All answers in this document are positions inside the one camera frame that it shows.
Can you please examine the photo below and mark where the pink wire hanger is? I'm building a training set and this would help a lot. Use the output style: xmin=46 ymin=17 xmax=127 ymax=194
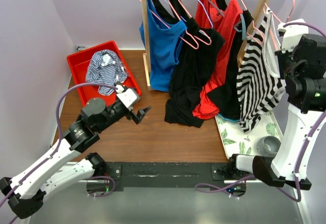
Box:
xmin=151 ymin=0 xmax=199 ymax=50
xmin=240 ymin=0 xmax=264 ymax=44
xmin=160 ymin=0 xmax=212 ymax=46
xmin=247 ymin=4 xmax=295 ymax=51

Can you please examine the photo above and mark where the black white striped tank top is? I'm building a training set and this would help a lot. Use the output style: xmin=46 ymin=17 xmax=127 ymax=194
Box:
xmin=236 ymin=16 xmax=286 ymax=133

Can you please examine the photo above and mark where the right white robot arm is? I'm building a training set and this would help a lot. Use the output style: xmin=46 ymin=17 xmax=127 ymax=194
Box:
xmin=226 ymin=34 xmax=325 ymax=190

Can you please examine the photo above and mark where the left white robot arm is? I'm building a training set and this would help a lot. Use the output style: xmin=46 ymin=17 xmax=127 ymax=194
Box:
xmin=1 ymin=98 xmax=151 ymax=219

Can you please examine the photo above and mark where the blue tank top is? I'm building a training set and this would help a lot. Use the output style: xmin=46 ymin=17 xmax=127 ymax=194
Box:
xmin=147 ymin=0 xmax=186 ymax=92

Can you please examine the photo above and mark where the black red tank top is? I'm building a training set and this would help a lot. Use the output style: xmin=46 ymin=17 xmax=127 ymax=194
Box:
xmin=208 ymin=0 xmax=252 ymax=119

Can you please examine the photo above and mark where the grey blue hanger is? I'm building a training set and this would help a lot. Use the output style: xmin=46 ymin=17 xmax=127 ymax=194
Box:
xmin=207 ymin=0 xmax=249 ymax=40

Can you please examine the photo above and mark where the blue white striped shirt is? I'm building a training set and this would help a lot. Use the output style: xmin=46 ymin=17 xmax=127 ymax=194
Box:
xmin=85 ymin=49 xmax=128 ymax=86

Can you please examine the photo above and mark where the red plastic bin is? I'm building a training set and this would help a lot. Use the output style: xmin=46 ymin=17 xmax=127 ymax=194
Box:
xmin=67 ymin=41 xmax=142 ymax=106

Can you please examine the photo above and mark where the wooden clothes rack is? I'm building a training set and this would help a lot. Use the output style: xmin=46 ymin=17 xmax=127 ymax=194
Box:
xmin=140 ymin=0 xmax=270 ymax=91

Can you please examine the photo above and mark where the floral pattern tray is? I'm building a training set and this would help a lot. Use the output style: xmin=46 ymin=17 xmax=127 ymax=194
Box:
xmin=215 ymin=111 xmax=283 ymax=158

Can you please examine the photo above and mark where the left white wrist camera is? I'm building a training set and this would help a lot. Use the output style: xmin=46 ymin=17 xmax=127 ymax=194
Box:
xmin=115 ymin=82 xmax=140 ymax=111

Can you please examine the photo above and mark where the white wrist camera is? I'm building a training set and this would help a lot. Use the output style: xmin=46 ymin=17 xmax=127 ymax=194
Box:
xmin=115 ymin=82 xmax=140 ymax=111
xmin=277 ymin=22 xmax=309 ymax=53

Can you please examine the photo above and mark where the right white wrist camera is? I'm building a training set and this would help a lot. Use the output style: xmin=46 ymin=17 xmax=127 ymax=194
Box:
xmin=277 ymin=22 xmax=309 ymax=53

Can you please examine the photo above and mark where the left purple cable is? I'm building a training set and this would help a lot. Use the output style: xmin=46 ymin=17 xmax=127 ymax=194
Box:
xmin=0 ymin=82 xmax=120 ymax=224

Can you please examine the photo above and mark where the aluminium frame rail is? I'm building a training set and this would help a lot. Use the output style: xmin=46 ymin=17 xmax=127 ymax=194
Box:
xmin=24 ymin=181 xmax=311 ymax=223

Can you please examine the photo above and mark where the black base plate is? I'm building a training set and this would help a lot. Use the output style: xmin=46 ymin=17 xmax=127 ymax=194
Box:
xmin=106 ymin=162 xmax=245 ymax=191

